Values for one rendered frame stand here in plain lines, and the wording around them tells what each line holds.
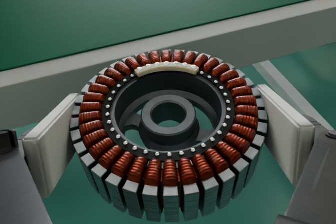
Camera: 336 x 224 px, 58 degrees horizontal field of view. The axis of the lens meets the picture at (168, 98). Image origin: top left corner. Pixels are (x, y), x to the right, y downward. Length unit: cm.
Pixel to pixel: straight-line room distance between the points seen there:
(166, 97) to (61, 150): 7
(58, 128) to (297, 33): 26
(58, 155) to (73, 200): 90
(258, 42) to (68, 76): 18
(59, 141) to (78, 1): 22
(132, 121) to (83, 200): 87
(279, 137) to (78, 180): 97
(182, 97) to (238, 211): 82
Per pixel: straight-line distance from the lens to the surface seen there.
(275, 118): 17
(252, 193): 104
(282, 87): 108
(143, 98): 21
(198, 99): 20
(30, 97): 28
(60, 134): 16
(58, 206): 107
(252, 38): 31
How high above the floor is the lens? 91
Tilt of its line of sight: 46 degrees down
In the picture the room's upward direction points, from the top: 3 degrees counter-clockwise
